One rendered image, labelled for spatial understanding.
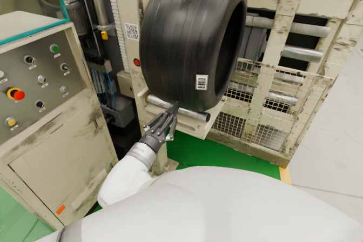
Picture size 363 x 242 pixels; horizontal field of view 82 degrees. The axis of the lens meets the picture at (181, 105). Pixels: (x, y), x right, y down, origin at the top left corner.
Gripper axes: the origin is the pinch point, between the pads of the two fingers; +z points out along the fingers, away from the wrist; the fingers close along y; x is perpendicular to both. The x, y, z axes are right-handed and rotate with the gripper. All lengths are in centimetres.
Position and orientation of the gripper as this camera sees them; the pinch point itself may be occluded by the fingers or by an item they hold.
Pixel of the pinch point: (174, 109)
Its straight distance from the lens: 83.1
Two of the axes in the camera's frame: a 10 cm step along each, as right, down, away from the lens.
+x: 0.6, 6.9, 7.2
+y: -8.9, -2.9, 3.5
